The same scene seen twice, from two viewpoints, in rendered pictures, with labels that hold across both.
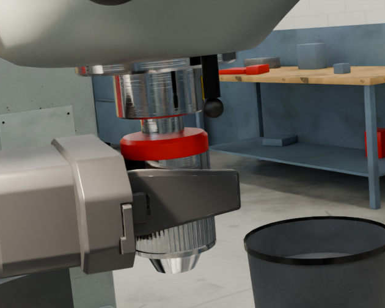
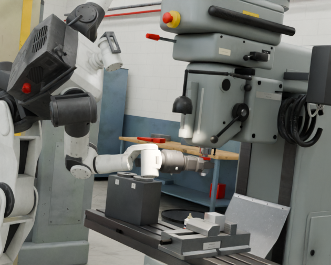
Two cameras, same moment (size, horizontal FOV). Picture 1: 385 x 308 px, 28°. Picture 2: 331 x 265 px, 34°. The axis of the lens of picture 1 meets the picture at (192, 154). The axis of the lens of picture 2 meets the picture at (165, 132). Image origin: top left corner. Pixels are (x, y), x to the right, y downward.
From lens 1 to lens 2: 1.71 m
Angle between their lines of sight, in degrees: 11
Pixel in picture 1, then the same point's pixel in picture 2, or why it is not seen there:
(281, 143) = (164, 183)
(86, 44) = (203, 144)
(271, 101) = not seen: hidden behind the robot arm
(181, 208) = (207, 166)
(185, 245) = (206, 171)
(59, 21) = (202, 141)
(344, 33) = not seen: hidden behind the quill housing
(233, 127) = (136, 170)
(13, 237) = (189, 165)
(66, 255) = (194, 169)
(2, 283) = (151, 182)
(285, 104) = not seen: hidden behind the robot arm
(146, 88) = (205, 150)
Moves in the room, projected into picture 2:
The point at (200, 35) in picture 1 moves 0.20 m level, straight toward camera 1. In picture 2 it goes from (215, 145) to (227, 151)
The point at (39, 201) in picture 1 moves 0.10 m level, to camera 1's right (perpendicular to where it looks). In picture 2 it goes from (193, 161) to (218, 164)
